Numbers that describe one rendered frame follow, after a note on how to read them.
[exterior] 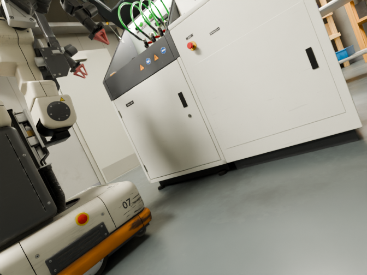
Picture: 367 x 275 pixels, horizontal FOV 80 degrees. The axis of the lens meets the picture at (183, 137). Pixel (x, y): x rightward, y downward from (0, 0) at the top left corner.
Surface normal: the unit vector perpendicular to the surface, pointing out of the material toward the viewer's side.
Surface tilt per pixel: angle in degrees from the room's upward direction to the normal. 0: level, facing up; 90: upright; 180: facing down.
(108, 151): 90
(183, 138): 90
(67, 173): 90
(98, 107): 90
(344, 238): 0
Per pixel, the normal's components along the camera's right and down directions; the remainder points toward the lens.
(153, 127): -0.48, 0.29
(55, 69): 0.62, -0.22
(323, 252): -0.41, -0.91
